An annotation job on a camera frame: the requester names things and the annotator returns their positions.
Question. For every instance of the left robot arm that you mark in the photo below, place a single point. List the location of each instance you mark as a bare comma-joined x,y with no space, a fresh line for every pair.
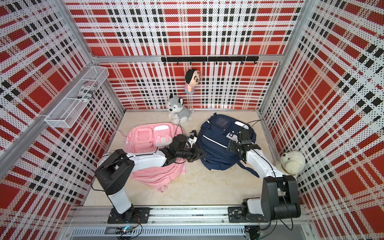
113,175

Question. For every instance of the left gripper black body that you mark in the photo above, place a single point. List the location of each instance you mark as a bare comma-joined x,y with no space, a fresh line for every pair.
187,153

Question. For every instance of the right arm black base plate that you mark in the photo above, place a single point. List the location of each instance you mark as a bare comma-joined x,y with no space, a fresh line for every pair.
241,215

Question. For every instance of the white alarm clock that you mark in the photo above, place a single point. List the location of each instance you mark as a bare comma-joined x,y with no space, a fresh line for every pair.
103,159

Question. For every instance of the black wall hook rail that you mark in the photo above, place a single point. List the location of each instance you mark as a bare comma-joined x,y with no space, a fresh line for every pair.
240,59

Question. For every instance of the white fluffy plush dog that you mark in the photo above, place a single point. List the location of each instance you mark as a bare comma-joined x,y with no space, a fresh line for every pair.
291,163

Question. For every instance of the navy blue backpack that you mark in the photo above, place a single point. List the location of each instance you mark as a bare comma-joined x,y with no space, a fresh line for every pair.
214,138

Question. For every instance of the grey husky plush toy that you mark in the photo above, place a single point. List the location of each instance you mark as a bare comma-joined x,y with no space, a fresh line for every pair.
178,113

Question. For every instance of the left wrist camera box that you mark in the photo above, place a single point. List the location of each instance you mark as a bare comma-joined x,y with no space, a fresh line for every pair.
192,139

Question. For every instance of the striped can in basket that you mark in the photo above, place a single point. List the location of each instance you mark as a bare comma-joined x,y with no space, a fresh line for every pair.
86,91

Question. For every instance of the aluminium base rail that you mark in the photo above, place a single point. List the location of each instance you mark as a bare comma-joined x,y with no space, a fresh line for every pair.
205,215

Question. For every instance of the white wire mesh basket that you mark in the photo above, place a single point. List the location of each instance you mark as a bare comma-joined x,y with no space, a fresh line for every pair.
69,108

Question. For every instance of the black-haired hanging doll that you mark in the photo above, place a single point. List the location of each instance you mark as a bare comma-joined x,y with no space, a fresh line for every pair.
192,79

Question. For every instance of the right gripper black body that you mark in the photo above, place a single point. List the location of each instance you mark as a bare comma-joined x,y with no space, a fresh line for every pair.
234,146

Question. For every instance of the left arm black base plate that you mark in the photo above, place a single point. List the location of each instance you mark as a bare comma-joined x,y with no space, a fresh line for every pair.
140,215

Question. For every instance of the green circuit board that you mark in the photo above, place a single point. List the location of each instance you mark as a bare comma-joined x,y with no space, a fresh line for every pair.
127,230

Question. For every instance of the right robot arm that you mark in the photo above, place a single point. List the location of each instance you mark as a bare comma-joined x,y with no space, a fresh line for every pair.
280,197

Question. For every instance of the pink backpack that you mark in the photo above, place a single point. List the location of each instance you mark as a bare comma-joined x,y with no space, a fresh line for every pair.
143,144

